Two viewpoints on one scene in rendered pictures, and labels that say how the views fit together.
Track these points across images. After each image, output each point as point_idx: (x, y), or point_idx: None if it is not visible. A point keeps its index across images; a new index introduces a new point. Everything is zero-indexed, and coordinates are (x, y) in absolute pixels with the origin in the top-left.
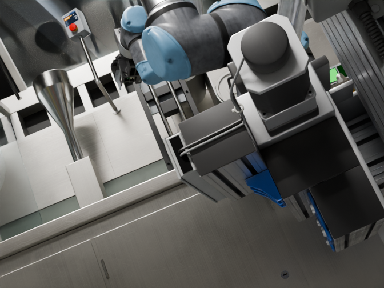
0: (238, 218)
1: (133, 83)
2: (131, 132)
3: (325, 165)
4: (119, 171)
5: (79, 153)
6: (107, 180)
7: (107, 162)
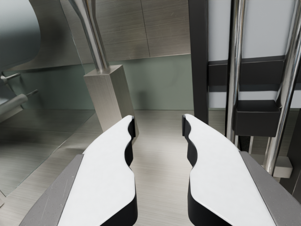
0: None
1: (191, 37)
2: (177, 7)
3: None
4: (154, 51)
5: (100, 60)
6: (141, 57)
7: (144, 37)
